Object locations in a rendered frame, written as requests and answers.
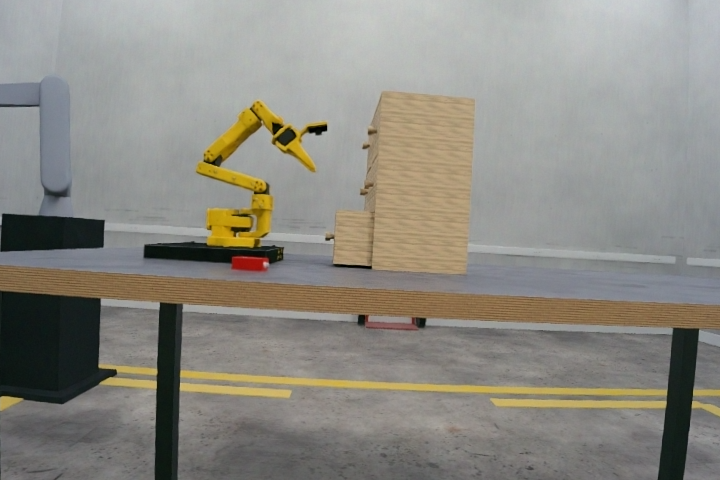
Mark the red 9v battery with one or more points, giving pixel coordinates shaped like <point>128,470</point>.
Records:
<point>250,263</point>

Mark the wooden chest of drawers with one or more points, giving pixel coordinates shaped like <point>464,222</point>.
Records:
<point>423,187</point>

